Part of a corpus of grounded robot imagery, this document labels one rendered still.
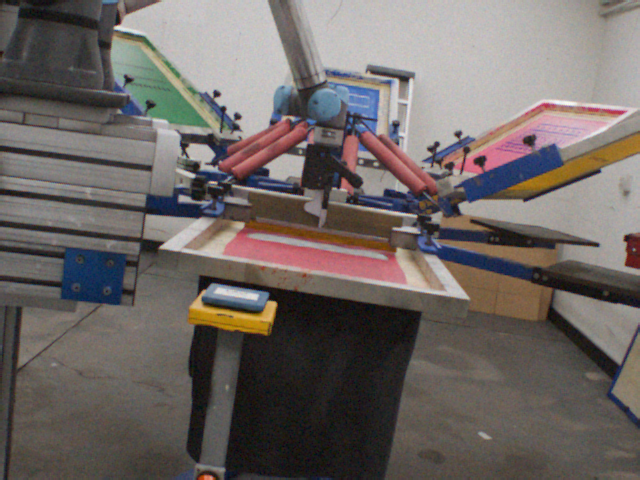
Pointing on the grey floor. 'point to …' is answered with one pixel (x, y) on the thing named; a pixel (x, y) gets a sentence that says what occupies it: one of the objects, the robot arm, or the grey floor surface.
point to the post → (224, 371)
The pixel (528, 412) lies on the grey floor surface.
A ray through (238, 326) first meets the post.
